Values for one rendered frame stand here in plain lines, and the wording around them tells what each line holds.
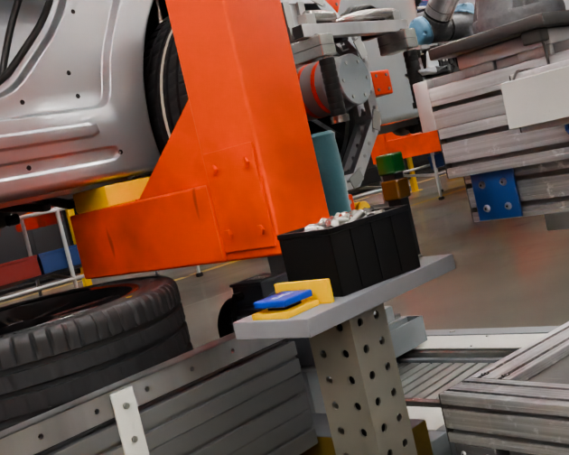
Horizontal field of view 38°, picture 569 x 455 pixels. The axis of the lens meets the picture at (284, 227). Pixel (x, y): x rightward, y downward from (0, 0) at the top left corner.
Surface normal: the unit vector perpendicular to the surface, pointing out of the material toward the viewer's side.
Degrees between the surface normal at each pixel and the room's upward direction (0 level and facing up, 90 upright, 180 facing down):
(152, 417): 90
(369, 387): 90
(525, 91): 90
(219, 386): 90
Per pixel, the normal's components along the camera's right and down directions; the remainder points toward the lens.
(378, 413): 0.71, -0.11
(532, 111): -0.74, 0.22
